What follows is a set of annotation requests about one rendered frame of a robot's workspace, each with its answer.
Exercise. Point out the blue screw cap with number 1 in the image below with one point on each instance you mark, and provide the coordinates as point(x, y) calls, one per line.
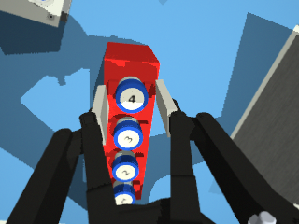
point(124, 193)

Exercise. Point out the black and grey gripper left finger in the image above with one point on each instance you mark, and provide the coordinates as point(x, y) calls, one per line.
point(43, 198)

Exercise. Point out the blue flat mat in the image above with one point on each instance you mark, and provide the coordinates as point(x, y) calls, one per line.
point(213, 54)

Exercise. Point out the white button panel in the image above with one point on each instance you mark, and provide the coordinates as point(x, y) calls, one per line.
point(45, 11)

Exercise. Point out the blue screw cap with number 3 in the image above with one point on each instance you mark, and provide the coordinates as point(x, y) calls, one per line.
point(128, 135)

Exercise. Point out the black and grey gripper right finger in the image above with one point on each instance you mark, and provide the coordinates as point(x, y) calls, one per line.
point(250, 197)

